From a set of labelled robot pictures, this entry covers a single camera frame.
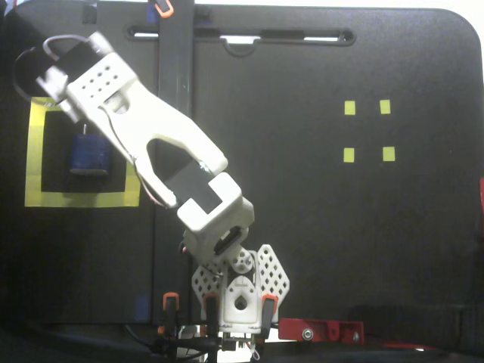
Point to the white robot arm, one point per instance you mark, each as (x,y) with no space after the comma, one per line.
(170,128)

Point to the blue tape piece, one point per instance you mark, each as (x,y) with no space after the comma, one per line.
(143,308)
(152,16)

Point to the dark grey flat rail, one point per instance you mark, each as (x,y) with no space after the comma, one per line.
(166,264)

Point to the small yellow tape marker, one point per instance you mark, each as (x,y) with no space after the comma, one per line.
(349,155)
(350,107)
(385,107)
(388,154)

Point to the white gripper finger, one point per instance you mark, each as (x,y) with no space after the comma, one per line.
(70,110)

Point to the orange black spring clamp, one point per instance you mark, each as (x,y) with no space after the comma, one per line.
(270,310)
(211,310)
(171,314)
(163,8)

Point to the blue and white charger plug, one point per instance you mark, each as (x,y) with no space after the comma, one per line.
(89,155)

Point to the red triangular metal bracket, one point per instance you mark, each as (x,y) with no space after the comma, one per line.
(291,329)

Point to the yellow tape square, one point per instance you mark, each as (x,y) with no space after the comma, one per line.
(75,199)

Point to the red screw clamp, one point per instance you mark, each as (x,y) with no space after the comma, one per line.
(342,331)

